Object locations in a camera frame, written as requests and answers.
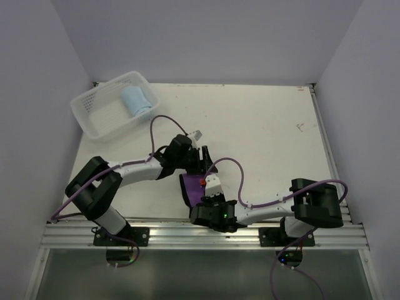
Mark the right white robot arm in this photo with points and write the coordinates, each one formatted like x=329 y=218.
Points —
x=311 y=204

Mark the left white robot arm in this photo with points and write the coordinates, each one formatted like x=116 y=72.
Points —
x=95 y=186

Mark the dark grey purple cloth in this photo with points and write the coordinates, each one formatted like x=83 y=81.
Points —
x=191 y=189

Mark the aluminium mounting rail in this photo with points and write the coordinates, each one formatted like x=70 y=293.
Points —
x=180 y=234

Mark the light blue towel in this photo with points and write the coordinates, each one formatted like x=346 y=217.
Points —
x=136 y=103

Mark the white perforated plastic basket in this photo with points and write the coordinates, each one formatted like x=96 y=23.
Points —
x=101 y=113

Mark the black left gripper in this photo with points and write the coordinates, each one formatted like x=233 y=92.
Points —
x=200 y=165

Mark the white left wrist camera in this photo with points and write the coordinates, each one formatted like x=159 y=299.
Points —
x=195 y=136

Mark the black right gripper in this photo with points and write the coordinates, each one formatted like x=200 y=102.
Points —
x=207 y=199

